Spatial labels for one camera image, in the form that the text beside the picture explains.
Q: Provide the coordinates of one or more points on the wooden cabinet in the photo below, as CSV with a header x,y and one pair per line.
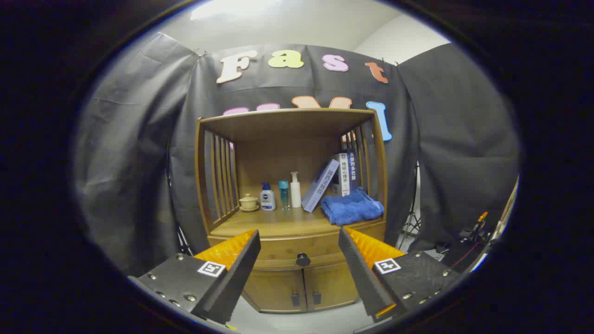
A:
x,y
287,157

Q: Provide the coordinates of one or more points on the blue folded towel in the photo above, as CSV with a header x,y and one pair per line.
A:
x,y
352,208

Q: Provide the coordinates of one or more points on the clear blue bottle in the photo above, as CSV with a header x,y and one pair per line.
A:
x,y
284,195

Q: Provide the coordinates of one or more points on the black tripod stand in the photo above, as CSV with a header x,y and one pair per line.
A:
x,y
410,222

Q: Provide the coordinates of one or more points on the black backdrop cloth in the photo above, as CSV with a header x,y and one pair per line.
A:
x,y
139,162

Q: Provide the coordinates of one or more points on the white upright book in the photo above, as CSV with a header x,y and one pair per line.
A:
x,y
343,176

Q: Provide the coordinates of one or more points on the black light stand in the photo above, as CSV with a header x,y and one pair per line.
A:
x,y
184,242

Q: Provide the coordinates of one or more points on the grey-blue leaning book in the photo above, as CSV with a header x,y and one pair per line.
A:
x,y
320,185

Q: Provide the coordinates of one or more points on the dark floor mat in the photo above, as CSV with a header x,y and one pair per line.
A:
x,y
464,257

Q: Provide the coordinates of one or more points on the white bottle with blue cap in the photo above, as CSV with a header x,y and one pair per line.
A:
x,y
267,200

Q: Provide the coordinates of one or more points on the cream lidded teacup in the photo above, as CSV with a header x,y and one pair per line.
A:
x,y
248,202

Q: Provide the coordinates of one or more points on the white pump bottle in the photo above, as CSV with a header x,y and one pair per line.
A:
x,y
295,192

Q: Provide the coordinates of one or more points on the wooden cabinet door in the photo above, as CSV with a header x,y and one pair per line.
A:
x,y
332,285
274,290

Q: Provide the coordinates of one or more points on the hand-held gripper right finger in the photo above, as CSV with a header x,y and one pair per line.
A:
x,y
359,273

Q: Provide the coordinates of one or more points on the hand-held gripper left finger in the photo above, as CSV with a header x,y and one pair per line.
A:
x,y
234,278

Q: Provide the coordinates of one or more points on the dark blue upright book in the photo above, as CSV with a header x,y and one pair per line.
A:
x,y
353,171

